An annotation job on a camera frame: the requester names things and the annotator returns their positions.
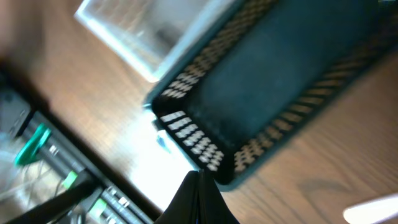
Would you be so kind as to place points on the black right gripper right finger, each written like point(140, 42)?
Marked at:
point(212, 209)

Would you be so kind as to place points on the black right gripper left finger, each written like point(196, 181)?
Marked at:
point(183, 207)

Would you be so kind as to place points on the white plastic fork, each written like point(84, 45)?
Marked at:
point(377, 210)

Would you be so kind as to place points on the dark green plastic basket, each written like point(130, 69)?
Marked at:
point(261, 73)

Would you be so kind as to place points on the clear white plastic basket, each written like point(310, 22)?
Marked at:
point(150, 35)

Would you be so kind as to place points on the black aluminium rail with clips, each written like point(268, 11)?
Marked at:
point(46, 179)

